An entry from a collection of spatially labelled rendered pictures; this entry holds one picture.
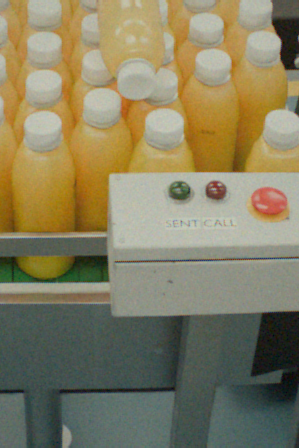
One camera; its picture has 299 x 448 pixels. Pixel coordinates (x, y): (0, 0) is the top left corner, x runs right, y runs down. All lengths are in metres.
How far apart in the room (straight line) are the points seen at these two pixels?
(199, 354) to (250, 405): 1.09
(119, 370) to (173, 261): 0.33
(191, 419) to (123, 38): 0.45
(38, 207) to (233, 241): 0.24
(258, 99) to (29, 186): 0.30
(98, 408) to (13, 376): 0.92
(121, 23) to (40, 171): 0.18
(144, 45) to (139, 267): 0.25
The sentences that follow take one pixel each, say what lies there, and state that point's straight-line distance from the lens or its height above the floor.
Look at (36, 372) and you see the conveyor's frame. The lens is 1.43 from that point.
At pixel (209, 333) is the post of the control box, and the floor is 0.94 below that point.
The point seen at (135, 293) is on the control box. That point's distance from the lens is 1.16.
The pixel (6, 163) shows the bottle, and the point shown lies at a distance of 1.29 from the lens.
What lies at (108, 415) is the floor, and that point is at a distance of 2.34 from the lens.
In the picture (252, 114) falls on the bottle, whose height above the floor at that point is 1.02.
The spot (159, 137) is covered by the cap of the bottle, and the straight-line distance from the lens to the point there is 1.23.
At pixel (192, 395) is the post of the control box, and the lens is 1.35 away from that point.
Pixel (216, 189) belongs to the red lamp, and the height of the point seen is 1.11.
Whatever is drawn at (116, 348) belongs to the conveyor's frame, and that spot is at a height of 0.81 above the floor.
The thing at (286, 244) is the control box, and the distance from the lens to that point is 1.13.
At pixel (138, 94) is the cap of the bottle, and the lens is 1.24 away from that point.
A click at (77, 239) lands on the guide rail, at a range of 1.29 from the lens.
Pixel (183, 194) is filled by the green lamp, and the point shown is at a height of 1.11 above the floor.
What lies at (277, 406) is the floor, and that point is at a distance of 2.38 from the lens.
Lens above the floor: 1.90
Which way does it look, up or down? 45 degrees down
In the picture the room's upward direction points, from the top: 3 degrees clockwise
